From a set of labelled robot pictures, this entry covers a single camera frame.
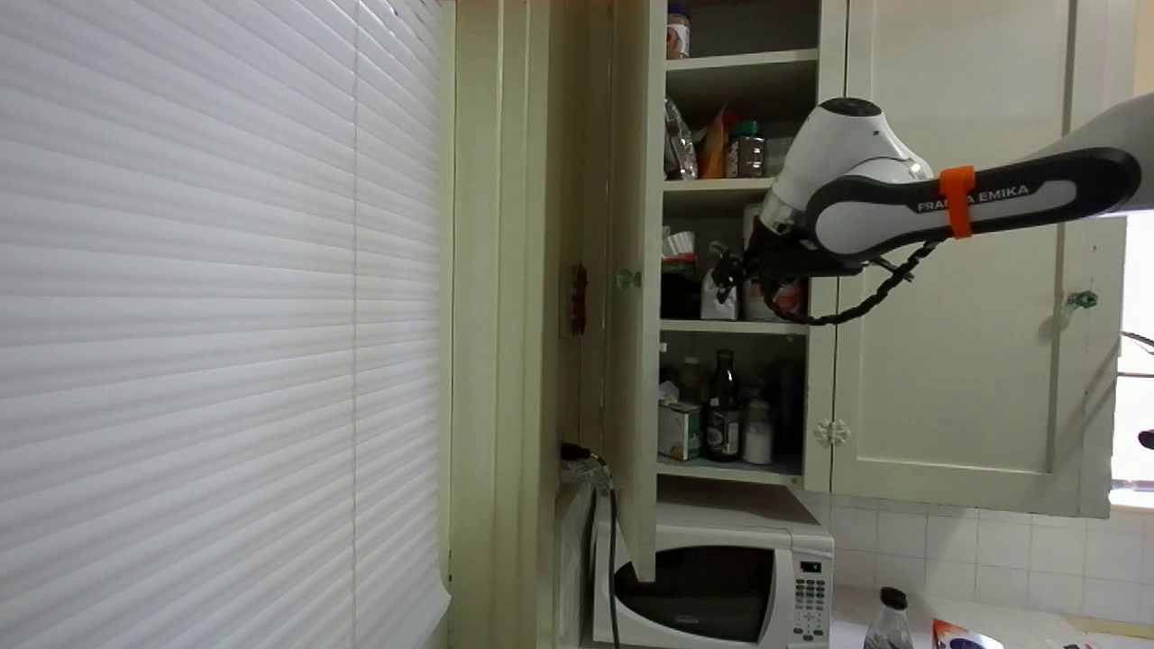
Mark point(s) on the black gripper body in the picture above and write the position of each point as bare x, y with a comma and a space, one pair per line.
775, 259

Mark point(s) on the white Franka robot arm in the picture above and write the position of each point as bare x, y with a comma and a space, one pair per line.
843, 147

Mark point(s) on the orange snack bag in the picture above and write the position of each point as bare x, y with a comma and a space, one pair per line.
715, 147

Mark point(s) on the clear plastic bag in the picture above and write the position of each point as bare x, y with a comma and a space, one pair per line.
679, 147

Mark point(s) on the red and white packet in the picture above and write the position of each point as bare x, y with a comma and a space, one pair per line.
679, 250

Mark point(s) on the small brown bottle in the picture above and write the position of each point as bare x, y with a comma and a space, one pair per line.
689, 379

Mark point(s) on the glass jar with lid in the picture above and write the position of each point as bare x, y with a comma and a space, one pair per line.
751, 148

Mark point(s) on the cream open cabinet door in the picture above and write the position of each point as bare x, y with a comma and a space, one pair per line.
631, 361

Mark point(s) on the tall dark glass bottle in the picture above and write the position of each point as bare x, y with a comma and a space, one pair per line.
721, 408

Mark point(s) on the white round container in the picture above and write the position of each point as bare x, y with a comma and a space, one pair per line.
758, 435

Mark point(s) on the green carton box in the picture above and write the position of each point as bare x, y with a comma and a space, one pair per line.
674, 429

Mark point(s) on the cream cabinet door white knob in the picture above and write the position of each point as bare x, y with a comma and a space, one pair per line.
950, 361

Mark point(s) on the black plug adapter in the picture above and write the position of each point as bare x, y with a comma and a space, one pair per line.
577, 451

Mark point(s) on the white microwave oven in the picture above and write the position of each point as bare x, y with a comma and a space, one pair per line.
721, 588

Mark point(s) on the small green door knob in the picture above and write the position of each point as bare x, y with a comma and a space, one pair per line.
1084, 298

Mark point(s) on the clear bottle black cap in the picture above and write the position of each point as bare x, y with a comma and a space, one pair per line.
889, 614

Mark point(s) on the orange red packet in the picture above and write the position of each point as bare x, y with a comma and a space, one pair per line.
946, 631

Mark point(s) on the white window blinds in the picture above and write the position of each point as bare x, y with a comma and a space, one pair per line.
219, 327

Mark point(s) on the brown wall outlet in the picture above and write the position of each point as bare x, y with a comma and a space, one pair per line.
577, 298

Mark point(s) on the cream wall cabinet with shelves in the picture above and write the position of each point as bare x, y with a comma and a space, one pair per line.
734, 68

